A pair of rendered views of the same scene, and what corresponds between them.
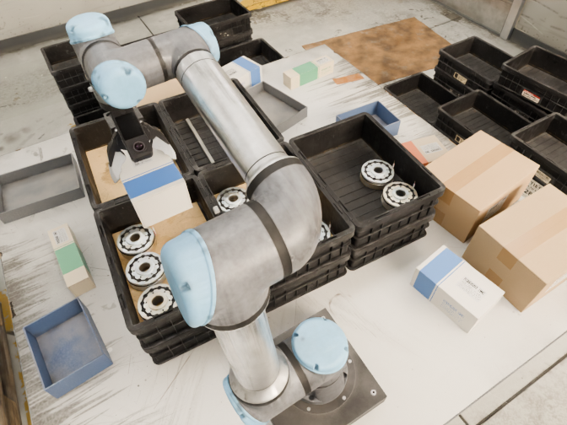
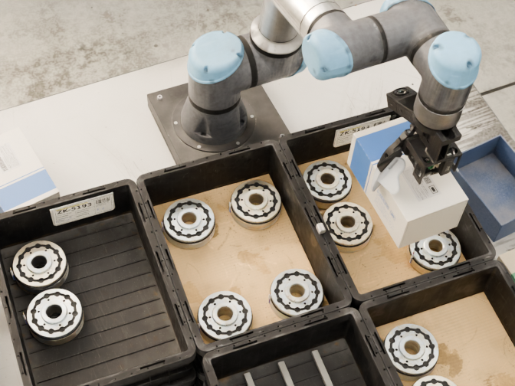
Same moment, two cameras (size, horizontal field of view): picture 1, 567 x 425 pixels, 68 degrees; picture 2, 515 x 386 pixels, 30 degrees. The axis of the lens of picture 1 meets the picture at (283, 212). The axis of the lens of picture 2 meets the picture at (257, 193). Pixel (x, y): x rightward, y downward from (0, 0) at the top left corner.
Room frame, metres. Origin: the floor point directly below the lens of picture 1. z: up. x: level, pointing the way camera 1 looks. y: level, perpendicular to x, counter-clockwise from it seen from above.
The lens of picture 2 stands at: (1.69, 0.07, 2.48)
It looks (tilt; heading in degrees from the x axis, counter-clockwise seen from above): 56 degrees down; 181
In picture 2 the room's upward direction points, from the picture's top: 5 degrees clockwise
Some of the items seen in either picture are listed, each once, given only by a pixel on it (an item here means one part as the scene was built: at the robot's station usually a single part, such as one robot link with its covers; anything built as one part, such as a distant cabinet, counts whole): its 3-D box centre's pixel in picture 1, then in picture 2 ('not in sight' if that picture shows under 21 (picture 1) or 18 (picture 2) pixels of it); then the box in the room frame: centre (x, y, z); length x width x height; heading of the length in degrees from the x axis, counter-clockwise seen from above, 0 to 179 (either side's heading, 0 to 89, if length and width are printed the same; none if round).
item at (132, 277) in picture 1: (145, 268); not in sight; (0.60, 0.37, 0.86); 0.10 x 0.10 x 0.01
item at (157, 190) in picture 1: (149, 178); (405, 180); (0.70, 0.31, 1.09); 0.20 x 0.12 x 0.09; 29
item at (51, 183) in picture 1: (39, 186); not in sight; (1.04, 0.86, 0.73); 0.27 x 0.20 x 0.05; 114
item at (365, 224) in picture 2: not in sight; (347, 223); (0.66, 0.24, 0.86); 0.10 x 0.10 x 0.01
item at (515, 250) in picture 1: (536, 245); not in sight; (0.67, -0.73, 0.78); 0.30 x 0.22 x 0.16; 119
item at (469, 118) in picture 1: (477, 144); not in sight; (1.62, -1.02, 0.31); 0.40 x 0.30 x 0.34; 29
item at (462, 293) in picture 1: (455, 287); (16, 181); (0.56, -0.47, 0.74); 0.20 x 0.12 x 0.09; 37
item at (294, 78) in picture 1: (308, 72); not in sight; (1.69, -0.14, 0.73); 0.24 x 0.06 x 0.06; 123
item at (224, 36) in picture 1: (218, 45); not in sight; (2.61, 0.39, 0.37); 0.40 x 0.30 x 0.45; 119
